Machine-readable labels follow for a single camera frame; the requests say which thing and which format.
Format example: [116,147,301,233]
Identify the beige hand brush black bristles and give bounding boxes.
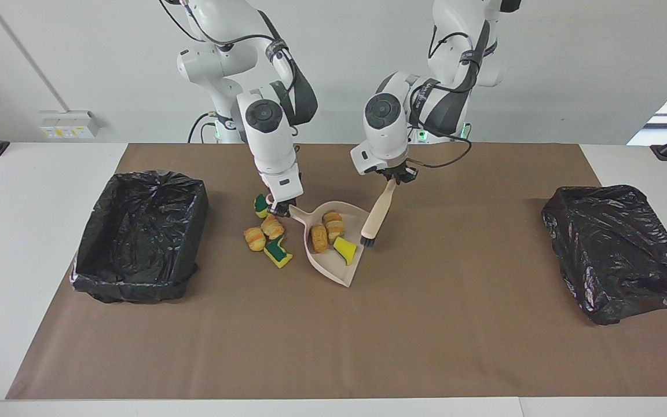
[360,178,397,248]

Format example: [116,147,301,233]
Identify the brown toy bread roll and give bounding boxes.
[309,225,329,254]

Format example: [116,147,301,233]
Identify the striped toy bread piece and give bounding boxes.
[322,211,345,243]

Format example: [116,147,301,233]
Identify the beige plastic dustpan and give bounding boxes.
[288,201,372,288]

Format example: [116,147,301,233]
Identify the black bag lined bin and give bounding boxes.
[541,185,667,325]
[70,170,210,303]

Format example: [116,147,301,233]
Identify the small toy croissant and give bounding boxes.
[243,226,267,252]
[261,214,285,240]

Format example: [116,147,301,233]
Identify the brown paper table mat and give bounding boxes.
[6,143,667,400]

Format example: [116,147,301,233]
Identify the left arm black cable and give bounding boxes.
[406,29,492,170]

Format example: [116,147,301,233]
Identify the black robot base cable bundle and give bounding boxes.
[188,113,218,144]

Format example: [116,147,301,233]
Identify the white wall socket box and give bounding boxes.
[39,111,101,140]

